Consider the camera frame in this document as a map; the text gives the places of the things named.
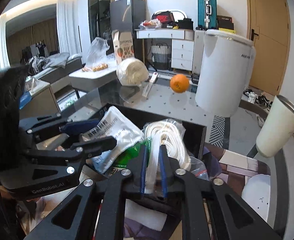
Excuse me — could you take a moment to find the black glass cabinet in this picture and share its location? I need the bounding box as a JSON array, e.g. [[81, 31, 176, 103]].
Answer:
[[88, 0, 114, 42]]

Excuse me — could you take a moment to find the teal suitcase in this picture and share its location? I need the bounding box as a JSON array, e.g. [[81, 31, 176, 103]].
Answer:
[[197, 0, 218, 29]]

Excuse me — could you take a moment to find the person's left hand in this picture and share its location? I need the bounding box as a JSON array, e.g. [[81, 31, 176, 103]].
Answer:
[[0, 186, 40, 202]]

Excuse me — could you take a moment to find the black handbag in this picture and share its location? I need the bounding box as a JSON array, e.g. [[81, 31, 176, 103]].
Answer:
[[177, 18, 193, 30]]

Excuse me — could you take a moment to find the grey low cabinet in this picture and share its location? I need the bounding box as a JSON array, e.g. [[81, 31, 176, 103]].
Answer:
[[19, 80, 60, 119]]

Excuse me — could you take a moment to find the white electric kettle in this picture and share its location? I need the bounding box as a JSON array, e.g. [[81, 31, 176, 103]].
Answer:
[[195, 29, 256, 118]]

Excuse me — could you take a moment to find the bagged white yarn ball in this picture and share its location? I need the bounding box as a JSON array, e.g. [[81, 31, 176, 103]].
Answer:
[[116, 58, 149, 86]]

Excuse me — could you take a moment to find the green white medicine packet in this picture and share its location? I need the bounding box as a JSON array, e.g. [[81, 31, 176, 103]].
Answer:
[[110, 140, 149, 174]]

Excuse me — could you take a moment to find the red black shoe bag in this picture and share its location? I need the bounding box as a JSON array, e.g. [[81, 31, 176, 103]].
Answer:
[[151, 11, 175, 24]]

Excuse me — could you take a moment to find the dark grey refrigerator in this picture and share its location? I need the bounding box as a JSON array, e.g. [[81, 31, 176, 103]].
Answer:
[[110, 0, 146, 61]]

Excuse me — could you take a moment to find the printed fruit carton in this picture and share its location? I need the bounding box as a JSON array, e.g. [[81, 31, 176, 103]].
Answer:
[[112, 30, 135, 64]]

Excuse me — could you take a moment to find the orange fruit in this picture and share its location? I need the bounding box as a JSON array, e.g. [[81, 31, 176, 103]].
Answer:
[[170, 74, 190, 93]]

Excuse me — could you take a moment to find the black cardboard storage box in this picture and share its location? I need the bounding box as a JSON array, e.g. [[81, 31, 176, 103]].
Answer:
[[98, 105, 206, 171]]

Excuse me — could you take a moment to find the clear plastic snack bag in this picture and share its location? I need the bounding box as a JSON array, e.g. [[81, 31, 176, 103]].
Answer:
[[82, 37, 110, 72]]

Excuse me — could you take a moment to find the white drawer desk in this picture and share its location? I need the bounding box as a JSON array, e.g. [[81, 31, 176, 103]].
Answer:
[[136, 28, 194, 72]]

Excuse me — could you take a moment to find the wooden door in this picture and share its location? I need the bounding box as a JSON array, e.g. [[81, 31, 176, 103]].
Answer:
[[248, 0, 290, 95]]

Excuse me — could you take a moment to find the anime printed desk mat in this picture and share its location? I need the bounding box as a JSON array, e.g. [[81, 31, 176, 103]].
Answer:
[[124, 142, 275, 240]]

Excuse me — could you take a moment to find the grey side table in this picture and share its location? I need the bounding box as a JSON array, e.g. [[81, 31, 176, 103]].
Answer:
[[69, 67, 117, 92]]

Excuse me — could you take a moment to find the woven striped basket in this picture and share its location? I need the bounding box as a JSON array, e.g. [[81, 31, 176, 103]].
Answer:
[[151, 42, 171, 70]]

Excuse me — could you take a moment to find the grey sofa with clothes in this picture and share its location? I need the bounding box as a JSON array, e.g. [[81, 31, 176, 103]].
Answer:
[[26, 52, 82, 83]]

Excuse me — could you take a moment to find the white curtain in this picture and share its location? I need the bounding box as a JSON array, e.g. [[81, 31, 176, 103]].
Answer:
[[56, 0, 81, 55]]

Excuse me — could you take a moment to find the white handled knife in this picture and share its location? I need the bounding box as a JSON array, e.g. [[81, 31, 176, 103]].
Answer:
[[142, 72, 158, 98]]

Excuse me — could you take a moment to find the bagged white strap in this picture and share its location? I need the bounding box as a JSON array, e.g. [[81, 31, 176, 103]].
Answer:
[[141, 118, 208, 196]]

